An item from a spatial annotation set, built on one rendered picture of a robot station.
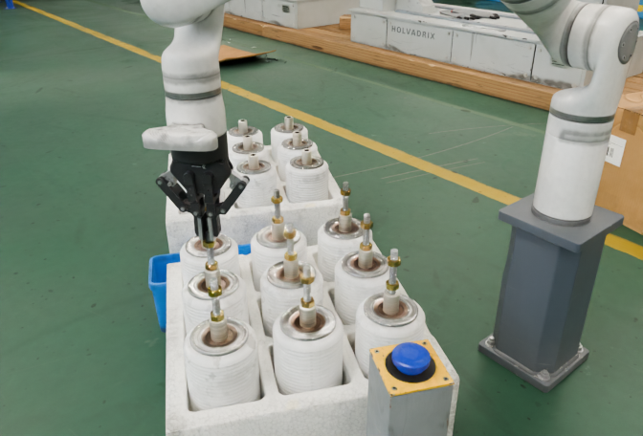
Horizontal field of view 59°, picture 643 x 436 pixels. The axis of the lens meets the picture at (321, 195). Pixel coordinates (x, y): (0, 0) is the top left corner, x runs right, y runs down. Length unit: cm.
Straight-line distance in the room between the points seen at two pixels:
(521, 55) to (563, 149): 183
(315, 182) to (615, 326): 68
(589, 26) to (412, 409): 57
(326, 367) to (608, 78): 55
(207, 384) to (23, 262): 87
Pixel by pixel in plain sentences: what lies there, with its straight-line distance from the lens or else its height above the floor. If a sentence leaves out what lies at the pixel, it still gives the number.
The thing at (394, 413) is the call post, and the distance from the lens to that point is 63.
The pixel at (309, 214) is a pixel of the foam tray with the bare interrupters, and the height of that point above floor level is 16.
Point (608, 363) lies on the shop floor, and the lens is 122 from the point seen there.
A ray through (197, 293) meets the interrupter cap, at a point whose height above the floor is 25.
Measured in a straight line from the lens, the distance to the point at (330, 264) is 99.
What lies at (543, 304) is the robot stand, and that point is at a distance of 103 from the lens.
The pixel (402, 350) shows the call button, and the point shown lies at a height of 33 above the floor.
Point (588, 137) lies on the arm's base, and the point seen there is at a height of 45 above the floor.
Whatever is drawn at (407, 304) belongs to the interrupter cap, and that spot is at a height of 25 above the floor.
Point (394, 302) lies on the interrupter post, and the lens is 80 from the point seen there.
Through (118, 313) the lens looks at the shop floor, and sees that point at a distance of 129.
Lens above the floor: 74
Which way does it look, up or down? 26 degrees down
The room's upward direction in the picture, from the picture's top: straight up
